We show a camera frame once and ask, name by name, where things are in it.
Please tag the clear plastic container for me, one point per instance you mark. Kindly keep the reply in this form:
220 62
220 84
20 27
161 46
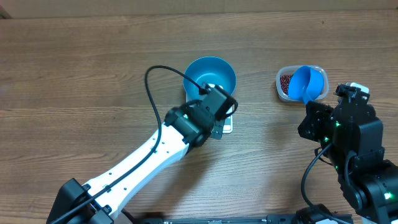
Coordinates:
290 70

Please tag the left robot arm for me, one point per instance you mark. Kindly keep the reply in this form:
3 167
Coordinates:
102 199

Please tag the white digital kitchen scale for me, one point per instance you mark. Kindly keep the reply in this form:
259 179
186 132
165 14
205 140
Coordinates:
192 93

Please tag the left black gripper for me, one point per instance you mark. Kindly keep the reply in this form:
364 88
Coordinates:
217 130

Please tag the blue metal bowl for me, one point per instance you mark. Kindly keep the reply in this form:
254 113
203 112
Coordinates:
213 71

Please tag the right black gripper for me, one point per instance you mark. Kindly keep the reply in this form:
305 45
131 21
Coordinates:
317 121

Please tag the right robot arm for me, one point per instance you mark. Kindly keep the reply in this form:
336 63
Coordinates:
350 136

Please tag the red beans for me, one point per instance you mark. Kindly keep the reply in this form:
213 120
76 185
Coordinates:
285 82

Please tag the blue plastic measuring scoop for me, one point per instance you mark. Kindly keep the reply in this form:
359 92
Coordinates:
306 85

